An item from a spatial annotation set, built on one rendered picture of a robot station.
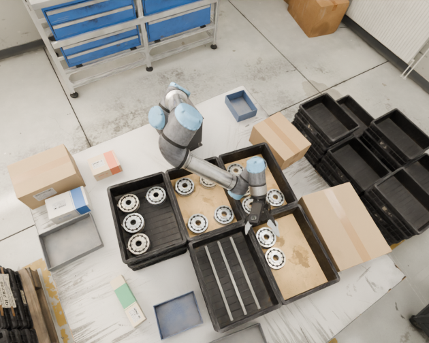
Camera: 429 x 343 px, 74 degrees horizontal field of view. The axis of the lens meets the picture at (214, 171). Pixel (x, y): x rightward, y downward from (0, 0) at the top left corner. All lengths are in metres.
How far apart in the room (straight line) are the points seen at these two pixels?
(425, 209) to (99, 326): 2.16
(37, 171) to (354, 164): 2.19
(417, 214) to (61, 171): 2.28
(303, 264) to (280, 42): 2.96
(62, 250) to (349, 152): 2.14
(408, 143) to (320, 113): 0.72
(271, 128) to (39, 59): 2.79
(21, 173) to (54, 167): 0.17
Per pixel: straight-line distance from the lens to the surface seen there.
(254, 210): 1.21
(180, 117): 1.10
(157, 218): 1.51
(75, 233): 1.73
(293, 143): 1.78
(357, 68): 3.97
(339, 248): 1.55
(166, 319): 1.55
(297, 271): 1.52
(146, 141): 1.90
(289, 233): 1.56
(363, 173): 2.50
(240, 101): 2.13
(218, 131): 1.93
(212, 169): 1.23
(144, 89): 3.19
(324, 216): 1.58
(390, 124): 2.77
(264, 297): 1.46
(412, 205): 2.43
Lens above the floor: 2.25
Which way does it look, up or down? 61 degrees down
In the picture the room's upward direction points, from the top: 8 degrees clockwise
